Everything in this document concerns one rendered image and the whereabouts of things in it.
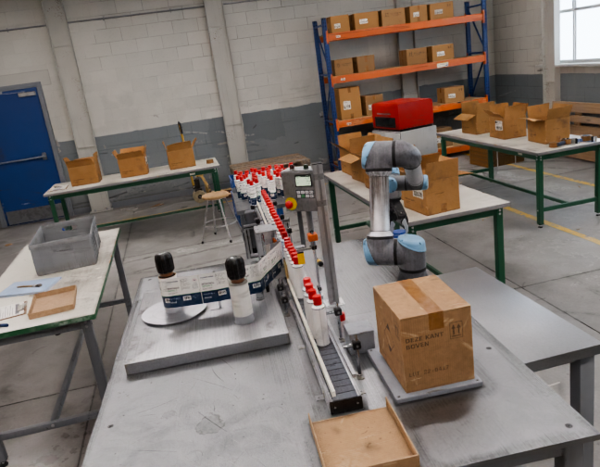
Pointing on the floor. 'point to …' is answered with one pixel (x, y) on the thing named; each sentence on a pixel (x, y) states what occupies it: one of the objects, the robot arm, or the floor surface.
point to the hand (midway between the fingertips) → (399, 234)
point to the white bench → (85, 277)
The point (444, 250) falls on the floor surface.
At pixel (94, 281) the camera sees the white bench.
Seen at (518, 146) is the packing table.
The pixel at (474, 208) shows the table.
